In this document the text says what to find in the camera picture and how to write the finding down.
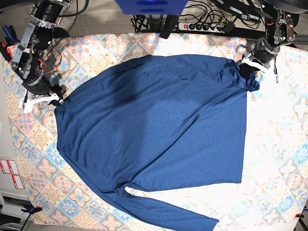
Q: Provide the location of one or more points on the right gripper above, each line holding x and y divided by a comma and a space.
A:
44, 84

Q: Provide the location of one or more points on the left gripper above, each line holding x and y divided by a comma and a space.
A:
258, 55

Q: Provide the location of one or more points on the blue long-sleeve shirt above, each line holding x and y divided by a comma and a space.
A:
157, 123

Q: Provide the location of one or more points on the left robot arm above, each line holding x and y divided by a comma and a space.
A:
281, 17

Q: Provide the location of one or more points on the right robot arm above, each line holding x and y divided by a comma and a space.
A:
28, 61

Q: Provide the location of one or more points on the white power strip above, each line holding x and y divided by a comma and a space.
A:
200, 27

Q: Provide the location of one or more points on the red black clamp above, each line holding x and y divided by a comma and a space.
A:
6, 52

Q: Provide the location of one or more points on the red white labels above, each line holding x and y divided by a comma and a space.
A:
9, 168

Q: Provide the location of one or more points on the blue clamp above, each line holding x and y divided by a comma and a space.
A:
11, 37

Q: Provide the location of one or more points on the black orange corner clamp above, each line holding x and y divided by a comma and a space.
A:
30, 209

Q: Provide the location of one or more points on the blue box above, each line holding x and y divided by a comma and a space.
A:
171, 7

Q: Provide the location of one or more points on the patterned tablecloth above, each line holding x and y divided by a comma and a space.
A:
274, 187

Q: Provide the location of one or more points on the right corner clamp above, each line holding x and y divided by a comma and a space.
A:
302, 214

